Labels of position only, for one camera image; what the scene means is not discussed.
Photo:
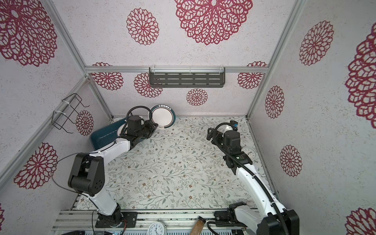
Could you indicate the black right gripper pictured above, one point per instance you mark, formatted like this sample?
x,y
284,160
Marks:
x,y
219,135

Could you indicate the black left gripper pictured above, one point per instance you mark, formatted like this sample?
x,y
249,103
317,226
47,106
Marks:
x,y
151,126

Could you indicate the small red-ring green plate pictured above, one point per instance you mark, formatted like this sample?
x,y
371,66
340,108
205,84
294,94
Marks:
x,y
162,115

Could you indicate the sunburst plate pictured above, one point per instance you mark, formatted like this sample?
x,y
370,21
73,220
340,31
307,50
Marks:
x,y
121,129

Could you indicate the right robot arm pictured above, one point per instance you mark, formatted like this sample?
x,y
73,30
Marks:
x,y
270,217

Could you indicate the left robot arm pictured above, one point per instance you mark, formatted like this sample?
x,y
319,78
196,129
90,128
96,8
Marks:
x,y
87,175

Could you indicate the teal plastic bin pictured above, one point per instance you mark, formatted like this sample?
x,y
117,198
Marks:
x,y
106,135

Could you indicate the white alarm clock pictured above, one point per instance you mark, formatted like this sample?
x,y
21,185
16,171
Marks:
x,y
251,152

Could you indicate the brown spice bottle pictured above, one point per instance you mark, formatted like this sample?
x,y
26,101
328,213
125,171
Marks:
x,y
198,226

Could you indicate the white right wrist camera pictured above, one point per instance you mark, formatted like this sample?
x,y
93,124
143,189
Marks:
x,y
232,126

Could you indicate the grey metal wall shelf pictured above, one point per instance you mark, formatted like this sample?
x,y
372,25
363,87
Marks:
x,y
187,78

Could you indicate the black wire wall rack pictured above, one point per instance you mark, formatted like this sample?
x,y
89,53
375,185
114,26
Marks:
x,y
70,106

